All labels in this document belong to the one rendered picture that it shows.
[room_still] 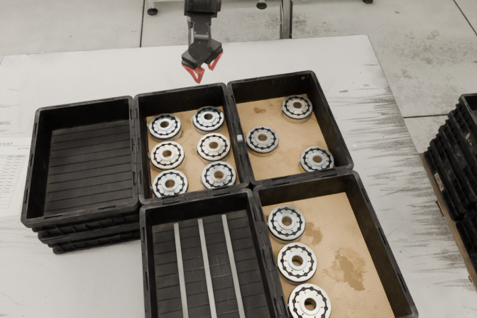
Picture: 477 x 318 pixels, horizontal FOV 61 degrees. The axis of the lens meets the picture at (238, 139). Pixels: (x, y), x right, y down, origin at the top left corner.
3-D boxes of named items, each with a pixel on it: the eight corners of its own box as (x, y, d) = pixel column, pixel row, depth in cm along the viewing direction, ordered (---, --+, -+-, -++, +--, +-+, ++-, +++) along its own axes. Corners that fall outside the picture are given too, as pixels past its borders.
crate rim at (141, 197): (134, 99, 130) (133, 94, 128) (226, 86, 133) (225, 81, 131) (140, 209, 107) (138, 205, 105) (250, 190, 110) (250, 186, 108)
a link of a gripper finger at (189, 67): (217, 77, 115) (216, 52, 107) (202, 92, 111) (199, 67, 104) (199, 68, 117) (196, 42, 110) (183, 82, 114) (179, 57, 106)
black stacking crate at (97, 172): (50, 131, 134) (36, 109, 125) (140, 118, 138) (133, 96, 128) (38, 243, 111) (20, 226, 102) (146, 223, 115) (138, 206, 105)
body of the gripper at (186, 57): (223, 48, 110) (221, 26, 104) (200, 70, 105) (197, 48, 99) (204, 40, 112) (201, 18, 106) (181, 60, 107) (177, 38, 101)
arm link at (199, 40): (221, -11, 95) (184, -14, 94) (224, 19, 89) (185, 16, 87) (216, 30, 105) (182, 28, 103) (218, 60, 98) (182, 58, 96)
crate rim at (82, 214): (38, 112, 127) (35, 107, 125) (134, 99, 130) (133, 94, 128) (23, 229, 103) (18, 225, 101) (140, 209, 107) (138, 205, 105)
